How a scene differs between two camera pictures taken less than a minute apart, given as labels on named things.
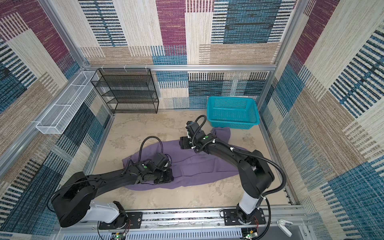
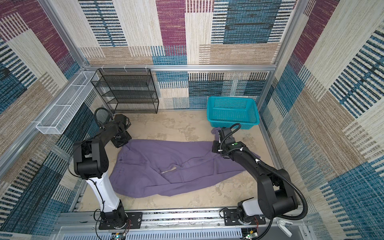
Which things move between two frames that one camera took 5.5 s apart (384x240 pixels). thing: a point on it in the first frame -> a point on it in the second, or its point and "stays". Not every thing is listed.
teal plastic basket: [232, 112] stays
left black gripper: [169, 177] -> [118, 144]
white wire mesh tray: [58, 117] stays
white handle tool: [281, 224] stays
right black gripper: [183, 143] -> [215, 147]
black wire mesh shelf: [127, 90] stays
